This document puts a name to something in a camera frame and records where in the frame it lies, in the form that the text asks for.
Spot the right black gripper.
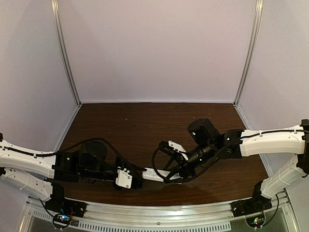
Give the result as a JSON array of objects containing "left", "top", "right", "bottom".
[{"left": 163, "top": 141, "right": 216, "bottom": 183}]

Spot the white remote control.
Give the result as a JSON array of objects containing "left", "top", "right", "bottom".
[{"left": 142, "top": 167, "right": 183, "bottom": 183}]

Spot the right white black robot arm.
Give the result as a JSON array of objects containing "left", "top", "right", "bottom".
[{"left": 160, "top": 118, "right": 309, "bottom": 214}]

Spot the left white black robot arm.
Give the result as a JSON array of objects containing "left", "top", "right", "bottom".
[{"left": 0, "top": 138, "right": 146, "bottom": 215}]

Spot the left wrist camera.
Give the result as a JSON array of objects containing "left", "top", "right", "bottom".
[{"left": 115, "top": 168, "right": 133, "bottom": 189}]

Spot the left black braided cable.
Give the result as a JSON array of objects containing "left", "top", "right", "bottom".
[{"left": 0, "top": 137, "right": 147, "bottom": 172}]

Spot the black braided cable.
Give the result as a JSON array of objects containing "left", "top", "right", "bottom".
[
  {"left": 151, "top": 128, "right": 309, "bottom": 183},
  {"left": 0, "top": 137, "right": 147, "bottom": 172}
]

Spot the right black braided cable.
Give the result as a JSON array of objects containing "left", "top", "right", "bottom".
[{"left": 151, "top": 128, "right": 309, "bottom": 183}]

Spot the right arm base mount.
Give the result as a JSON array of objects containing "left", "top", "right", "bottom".
[{"left": 230, "top": 198, "right": 272, "bottom": 229}]

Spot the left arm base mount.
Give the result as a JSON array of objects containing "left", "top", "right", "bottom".
[{"left": 40, "top": 199, "right": 87, "bottom": 230}]

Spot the right aluminium corner post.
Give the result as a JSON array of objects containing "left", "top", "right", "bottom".
[{"left": 234, "top": 0, "right": 263, "bottom": 107}]

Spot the aluminium corner post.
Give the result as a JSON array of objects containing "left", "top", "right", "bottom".
[
  {"left": 51, "top": 0, "right": 82, "bottom": 107},
  {"left": 234, "top": 0, "right": 263, "bottom": 107}
]

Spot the left aluminium corner post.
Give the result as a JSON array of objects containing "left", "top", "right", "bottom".
[{"left": 51, "top": 0, "right": 82, "bottom": 107}]

